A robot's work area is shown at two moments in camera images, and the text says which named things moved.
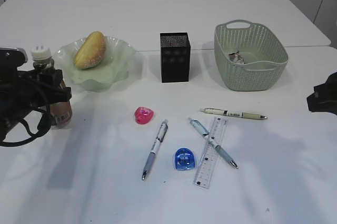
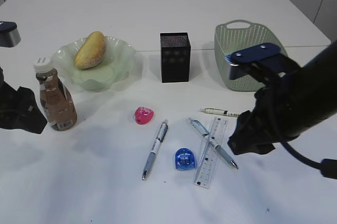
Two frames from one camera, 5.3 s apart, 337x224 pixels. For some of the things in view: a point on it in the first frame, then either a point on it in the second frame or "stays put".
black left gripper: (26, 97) to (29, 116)
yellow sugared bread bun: (91, 50) stays put
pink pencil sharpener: (143, 115) stays put
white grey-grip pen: (159, 138) stays put
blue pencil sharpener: (184, 159) stays put
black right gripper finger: (324, 99) to (250, 135)
